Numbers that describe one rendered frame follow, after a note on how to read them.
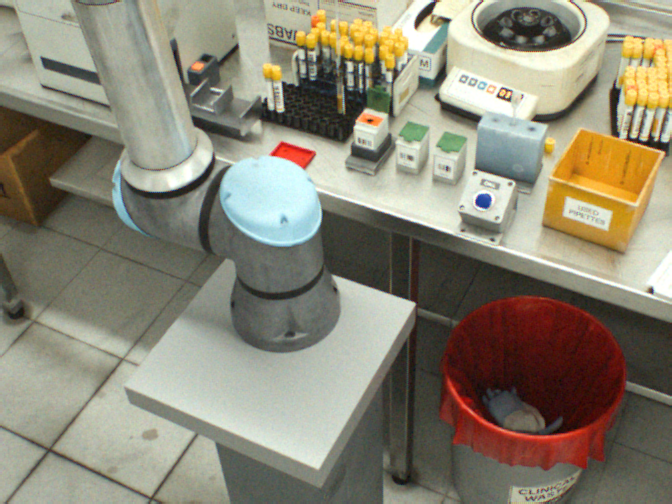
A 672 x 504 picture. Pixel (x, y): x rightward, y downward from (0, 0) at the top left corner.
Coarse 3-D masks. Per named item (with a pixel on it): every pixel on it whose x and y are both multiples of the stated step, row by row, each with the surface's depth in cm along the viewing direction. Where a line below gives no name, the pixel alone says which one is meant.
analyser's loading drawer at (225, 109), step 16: (208, 80) 158; (192, 96) 155; (208, 96) 160; (224, 96) 156; (256, 96) 156; (192, 112) 157; (208, 112) 156; (224, 112) 156; (240, 112) 156; (256, 112) 156; (240, 128) 154
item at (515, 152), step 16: (480, 128) 142; (496, 128) 141; (512, 128) 141; (528, 128) 140; (544, 128) 140; (480, 144) 144; (496, 144) 143; (512, 144) 141; (528, 144) 140; (544, 144) 143; (480, 160) 146; (496, 160) 145; (512, 160) 143; (528, 160) 142; (512, 176) 146; (528, 176) 144; (528, 192) 144
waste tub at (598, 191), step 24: (576, 144) 141; (600, 144) 140; (624, 144) 138; (576, 168) 145; (600, 168) 143; (624, 168) 140; (648, 168) 138; (552, 192) 134; (576, 192) 132; (600, 192) 130; (624, 192) 143; (648, 192) 136; (552, 216) 137; (576, 216) 135; (600, 216) 132; (624, 216) 130; (600, 240) 135; (624, 240) 133
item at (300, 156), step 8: (280, 144) 155; (288, 144) 155; (272, 152) 153; (280, 152) 154; (288, 152) 154; (296, 152) 154; (304, 152) 154; (312, 152) 153; (288, 160) 153; (296, 160) 153; (304, 160) 153; (304, 168) 151
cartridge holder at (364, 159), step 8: (352, 144) 150; (384, 144) 150; (392, 144) 153; (352, 152) 151; (360, 152) 150; (368, 152) 149; (376, 152) 148; (384, 152) 151; (352, 160) 150; (360, 160) 150; (368, 160) 150; (376, 160) 149; (384, 160) 151; (360, 168) 150; (368, 168) 149; (376, 168) 149
